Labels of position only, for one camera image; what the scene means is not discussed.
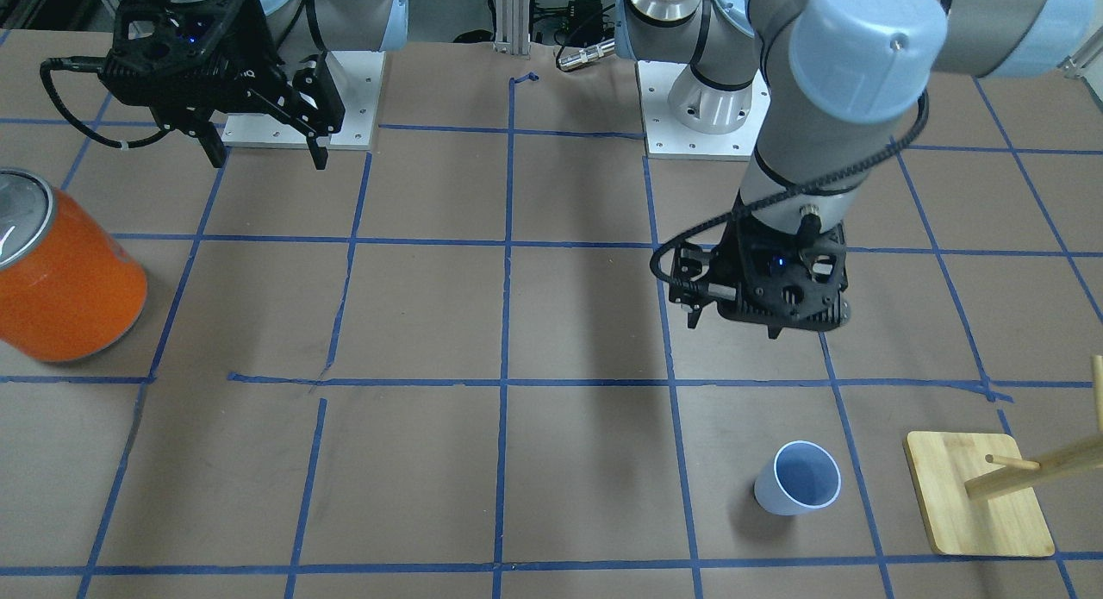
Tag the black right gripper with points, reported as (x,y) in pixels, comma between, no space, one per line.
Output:
(250,65)

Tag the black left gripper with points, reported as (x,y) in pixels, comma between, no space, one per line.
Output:
(692,271)

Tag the light blue cup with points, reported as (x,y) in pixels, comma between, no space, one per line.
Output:
(800,478)

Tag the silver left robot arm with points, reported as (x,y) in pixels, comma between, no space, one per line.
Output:
(847,81)

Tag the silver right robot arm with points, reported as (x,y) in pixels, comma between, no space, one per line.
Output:
(339,26)

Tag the orange can with silver lid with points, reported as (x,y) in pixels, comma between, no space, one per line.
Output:
(68,289)

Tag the wooden mug stand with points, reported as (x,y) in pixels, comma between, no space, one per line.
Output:
(976,492)

